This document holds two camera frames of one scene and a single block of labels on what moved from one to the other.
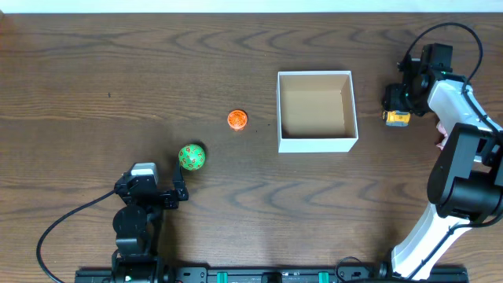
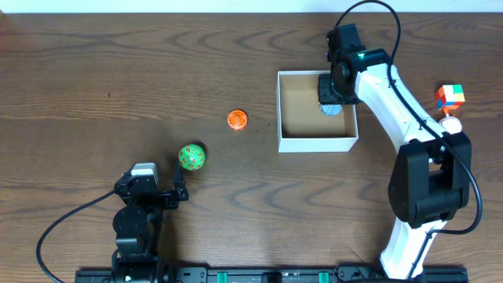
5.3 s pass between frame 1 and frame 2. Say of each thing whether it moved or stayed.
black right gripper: moved
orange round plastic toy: stayed
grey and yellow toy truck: moved
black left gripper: stayed
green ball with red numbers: stayed
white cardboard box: stayed
